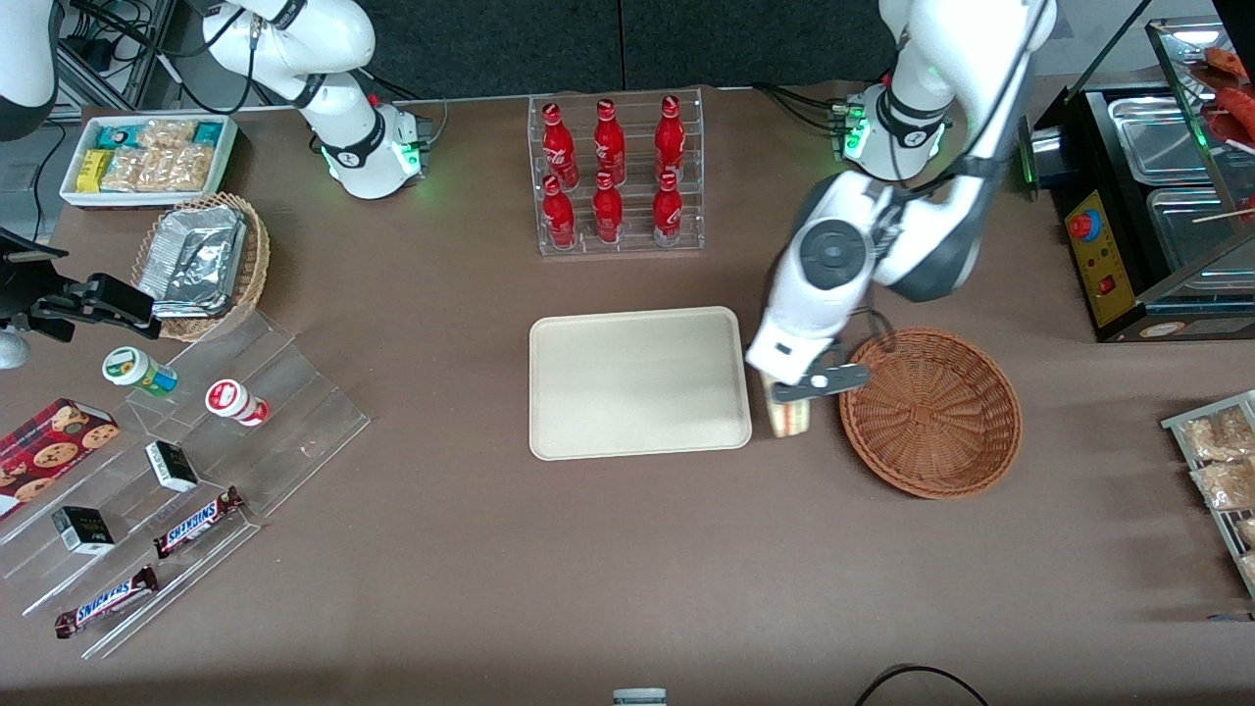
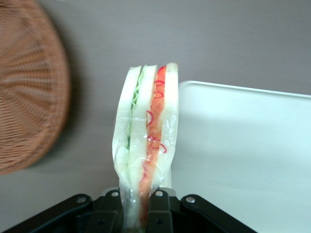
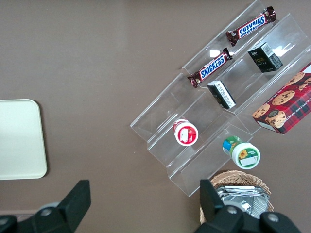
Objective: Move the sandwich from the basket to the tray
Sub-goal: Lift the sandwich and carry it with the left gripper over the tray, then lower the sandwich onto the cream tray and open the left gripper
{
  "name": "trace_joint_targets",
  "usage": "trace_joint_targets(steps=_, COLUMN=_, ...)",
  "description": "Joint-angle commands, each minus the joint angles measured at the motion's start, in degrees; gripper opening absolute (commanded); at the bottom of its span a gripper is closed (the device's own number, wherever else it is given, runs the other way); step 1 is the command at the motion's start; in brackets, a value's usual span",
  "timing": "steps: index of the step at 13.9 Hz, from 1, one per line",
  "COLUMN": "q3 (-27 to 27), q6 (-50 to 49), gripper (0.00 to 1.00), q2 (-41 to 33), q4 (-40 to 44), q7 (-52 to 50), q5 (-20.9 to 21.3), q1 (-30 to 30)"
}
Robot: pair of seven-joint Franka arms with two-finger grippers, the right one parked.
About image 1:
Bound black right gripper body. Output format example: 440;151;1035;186
0;230;99;329

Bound triangle sandwich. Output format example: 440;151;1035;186
765;376;815;439

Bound large brown wicker basket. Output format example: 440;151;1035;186
838;328;1023;500

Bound small light wicker basket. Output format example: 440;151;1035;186
132;193;272;342

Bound beige plastic tray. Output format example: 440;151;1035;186
529;307;753;461

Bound tray of packaged snacks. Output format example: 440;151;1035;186
1161;390;1255;599

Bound green sunflower lid cup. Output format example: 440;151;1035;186
102;346;179;397

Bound silver foil package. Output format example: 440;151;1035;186
150;296;234;321
137;204;247;307

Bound white plastic snack bin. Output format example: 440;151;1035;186
60;113;239;210

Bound red plaid cookie box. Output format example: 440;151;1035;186
0;398;121;521

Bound clear peanut snack bag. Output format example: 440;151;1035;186
157;145;215;191
101;147;163;192
135;120;197;150

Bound red lid yogurt cup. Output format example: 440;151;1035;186
205;378;270;428

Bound small black carton box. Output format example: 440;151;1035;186
52;506;116;556
145;441;200;493

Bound red cola bottle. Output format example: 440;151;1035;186
594;99;627;185
542;102;579;189
542;175;577;249
655;95;685;180
653;171;684;246
592;172;625;244

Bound clear acrylic stepped stand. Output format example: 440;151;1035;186
0;309;372;660

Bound Snickers chocolate bar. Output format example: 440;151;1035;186
54;566;160;639
154;486;246;560

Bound clear acrylic bottle rack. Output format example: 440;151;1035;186
527;88;707;257

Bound black hot food warmer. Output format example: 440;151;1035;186
1020;0;1255;344

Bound stainless steel food pan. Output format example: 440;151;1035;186
1108;95;1225;185
1147;186;1255;287

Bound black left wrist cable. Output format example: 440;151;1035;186
847;307;899;356

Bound thin black hanging cable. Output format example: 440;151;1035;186
27;137;62;242

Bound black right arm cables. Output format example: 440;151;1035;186
59;0;295;117

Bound black left arm base cables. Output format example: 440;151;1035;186
752;82;850;134

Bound aluminium frame shelf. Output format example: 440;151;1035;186
54;0;179;112

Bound black floor cable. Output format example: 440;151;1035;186
853;664;991;706

